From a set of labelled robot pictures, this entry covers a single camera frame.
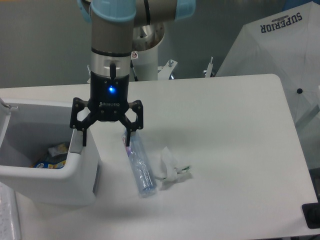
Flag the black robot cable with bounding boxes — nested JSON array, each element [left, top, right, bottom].
[[129, 61, 139, 82]]

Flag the white push-lid trash can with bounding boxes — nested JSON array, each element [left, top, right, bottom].
[[0, 98, 101, 206]]

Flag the white metal base bracket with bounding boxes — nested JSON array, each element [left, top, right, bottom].
[[86, 56, 215, 85]]

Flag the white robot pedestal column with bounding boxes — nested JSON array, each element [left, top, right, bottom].
[[131, 46, 158, 82]]

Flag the black device at table edge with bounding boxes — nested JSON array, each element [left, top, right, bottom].
[[302, 202, 320, 229]]

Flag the clear plastic water bottle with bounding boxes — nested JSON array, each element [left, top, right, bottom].
[[122, 129, 157, 198]]

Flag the colourful trash inside can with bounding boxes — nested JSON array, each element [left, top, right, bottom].
[[29, 142, 70, 169]]

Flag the white Superior umbrella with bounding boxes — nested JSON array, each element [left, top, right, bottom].
[[216, 1, 320, 122]]

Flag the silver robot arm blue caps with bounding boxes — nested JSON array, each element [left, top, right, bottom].
[[69, 0, 196, 146]]

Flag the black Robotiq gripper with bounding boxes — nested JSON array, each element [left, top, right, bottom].
[[69, 71, 145, 147]]

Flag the crumpled white plastic wrapper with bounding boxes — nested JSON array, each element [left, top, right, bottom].
[[155, 146, 192, 184]]

